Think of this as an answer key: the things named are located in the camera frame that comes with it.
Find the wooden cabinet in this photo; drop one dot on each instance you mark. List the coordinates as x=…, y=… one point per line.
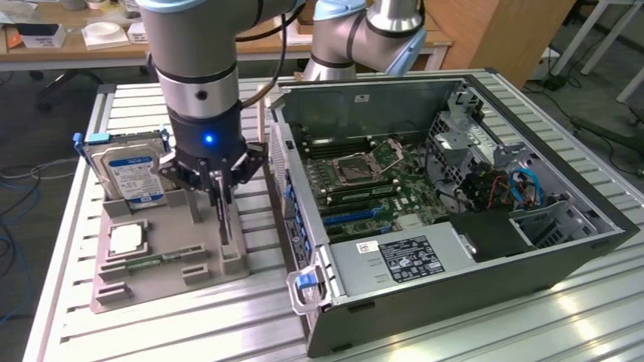
x=503, y=37

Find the small white labelled box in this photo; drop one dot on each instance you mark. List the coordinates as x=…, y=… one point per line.
x=136, y=34

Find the clear plastic bag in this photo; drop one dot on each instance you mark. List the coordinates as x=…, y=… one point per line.
x=15, y=15

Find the black stand base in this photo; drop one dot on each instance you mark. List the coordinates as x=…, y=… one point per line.
x=613, y=132

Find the blue card retainer clip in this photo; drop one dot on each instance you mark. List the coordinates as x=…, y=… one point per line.
x=288, y=188
x=304, y=241
x=296, y=215

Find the green RAM stick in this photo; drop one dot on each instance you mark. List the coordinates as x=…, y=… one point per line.
x=151, y=260

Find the hard disk blue caddy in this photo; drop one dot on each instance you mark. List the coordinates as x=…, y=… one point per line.
x=131, y=177

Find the small grey packet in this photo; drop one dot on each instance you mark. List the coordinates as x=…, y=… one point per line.
x=128, y=7

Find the orange card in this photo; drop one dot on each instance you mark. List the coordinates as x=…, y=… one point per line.
x=13, y=40

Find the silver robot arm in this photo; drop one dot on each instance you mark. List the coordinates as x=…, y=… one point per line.
x=196, y=56

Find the black chair base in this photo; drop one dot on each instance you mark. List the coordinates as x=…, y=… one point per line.
x=65, y=81

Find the white box black top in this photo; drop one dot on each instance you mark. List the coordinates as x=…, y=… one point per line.
x=43, y=37

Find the black open PC case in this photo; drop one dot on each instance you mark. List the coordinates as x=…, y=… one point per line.
x=452, y=301

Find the black plastic shroud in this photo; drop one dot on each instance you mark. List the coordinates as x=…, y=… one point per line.
x=493, y=234

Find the grey cup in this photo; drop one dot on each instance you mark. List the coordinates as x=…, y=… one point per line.
x=73, y=4

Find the grey power supply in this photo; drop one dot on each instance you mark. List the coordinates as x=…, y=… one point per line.
x=352, y=264

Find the white table frame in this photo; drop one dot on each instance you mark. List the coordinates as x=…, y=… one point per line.
x=579, y=37

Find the grey parts rack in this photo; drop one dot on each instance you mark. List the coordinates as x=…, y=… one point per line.
x=165, y=241

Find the graphics card with fan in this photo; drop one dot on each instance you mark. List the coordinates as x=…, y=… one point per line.
x=217, y=211

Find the black expansion slot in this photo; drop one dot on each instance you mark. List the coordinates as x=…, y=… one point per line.
x=347, y=209

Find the RAM slot black latches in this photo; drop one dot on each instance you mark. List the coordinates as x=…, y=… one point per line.
x=339, y=149
x=337, y=141

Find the white round holder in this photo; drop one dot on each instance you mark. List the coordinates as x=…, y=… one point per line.
x=104, y=35

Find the silver CPU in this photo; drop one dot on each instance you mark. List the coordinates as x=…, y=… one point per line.
x=127, y=241

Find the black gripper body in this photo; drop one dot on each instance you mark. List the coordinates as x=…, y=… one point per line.
x=208, y=132

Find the grey hinged disk bay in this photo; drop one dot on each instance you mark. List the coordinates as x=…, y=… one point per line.
x=553, y=226

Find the blue expansion slot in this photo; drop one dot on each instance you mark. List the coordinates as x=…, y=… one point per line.
x=352, y=217

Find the silver socket cover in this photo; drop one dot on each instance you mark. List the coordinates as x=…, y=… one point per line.
x=389, y=154

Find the black power adapter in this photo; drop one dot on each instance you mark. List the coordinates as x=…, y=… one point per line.
x=555, y=83

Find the silver chipset heatsink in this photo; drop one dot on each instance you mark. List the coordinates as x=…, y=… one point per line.
x=413, y=221

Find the metal disk bay cage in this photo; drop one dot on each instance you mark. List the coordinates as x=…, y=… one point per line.
x=452, y=135

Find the CPU socket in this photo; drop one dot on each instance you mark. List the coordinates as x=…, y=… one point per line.
x=355, y=169

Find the green motherboard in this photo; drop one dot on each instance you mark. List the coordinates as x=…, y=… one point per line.
x=403, y=196

